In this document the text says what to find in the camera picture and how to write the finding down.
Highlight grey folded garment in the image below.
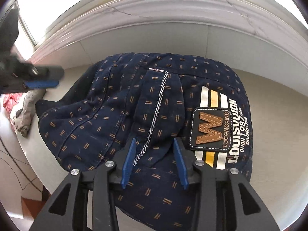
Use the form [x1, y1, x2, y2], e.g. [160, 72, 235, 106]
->
[10, 89, 46, 137]

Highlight red patterned cloth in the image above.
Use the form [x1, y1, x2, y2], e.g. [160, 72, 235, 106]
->
[3, 93, 27, 120]

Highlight white sliding window frame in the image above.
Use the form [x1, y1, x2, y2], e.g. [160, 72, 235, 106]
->
[17, 0, 307, 57]

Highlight navy dotted pants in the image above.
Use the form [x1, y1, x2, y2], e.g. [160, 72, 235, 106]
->
[35, 53, 253, 230]

